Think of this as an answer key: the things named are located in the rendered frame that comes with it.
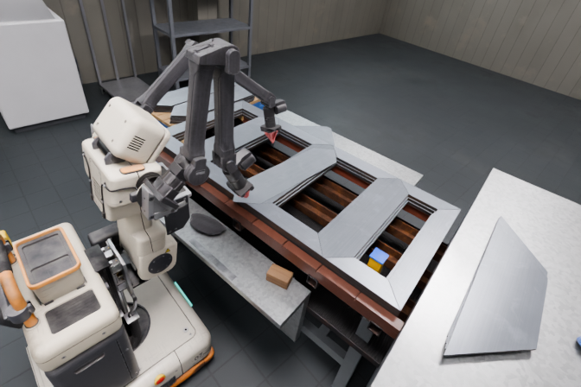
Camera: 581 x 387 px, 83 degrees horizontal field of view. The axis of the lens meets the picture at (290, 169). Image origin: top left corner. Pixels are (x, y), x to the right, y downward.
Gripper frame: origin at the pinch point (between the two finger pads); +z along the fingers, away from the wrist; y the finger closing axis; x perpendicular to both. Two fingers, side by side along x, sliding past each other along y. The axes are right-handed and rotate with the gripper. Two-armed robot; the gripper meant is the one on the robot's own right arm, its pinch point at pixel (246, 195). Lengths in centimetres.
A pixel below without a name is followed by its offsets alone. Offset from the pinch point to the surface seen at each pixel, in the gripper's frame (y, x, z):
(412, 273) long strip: -64, -24, 27
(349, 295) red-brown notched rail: -52, 0, 20
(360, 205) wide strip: -26, -38, 33
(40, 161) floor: 231, 83, 67
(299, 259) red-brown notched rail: -28.2, 2.5, 18.8
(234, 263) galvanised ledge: -4.6, 22.0, 24.3
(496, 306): -90, -24, 4
